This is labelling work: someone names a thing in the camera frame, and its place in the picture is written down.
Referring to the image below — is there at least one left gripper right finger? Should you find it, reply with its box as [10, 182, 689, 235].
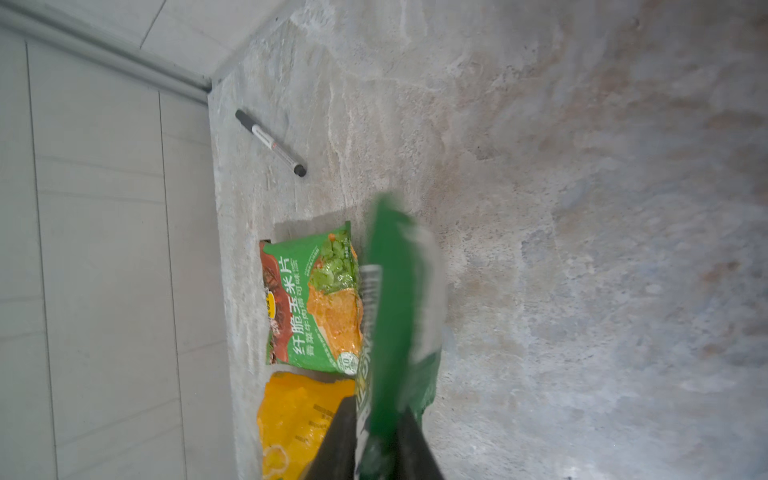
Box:
[395, 408, 444, 480]

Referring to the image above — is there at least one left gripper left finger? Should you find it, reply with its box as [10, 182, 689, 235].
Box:
[302, 396, 357, 480]

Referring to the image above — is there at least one yellow snack bag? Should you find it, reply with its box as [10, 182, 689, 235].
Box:
[257, 372, 355, 479]

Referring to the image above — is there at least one green snack packet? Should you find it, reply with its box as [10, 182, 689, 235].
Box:
[354, 194, 447, 479]

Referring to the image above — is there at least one green corn chips bag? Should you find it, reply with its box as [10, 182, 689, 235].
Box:
[259, 222, 363, 376]

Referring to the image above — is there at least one black marker pen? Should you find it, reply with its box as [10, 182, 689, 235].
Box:
[235, 109, 307, 178]

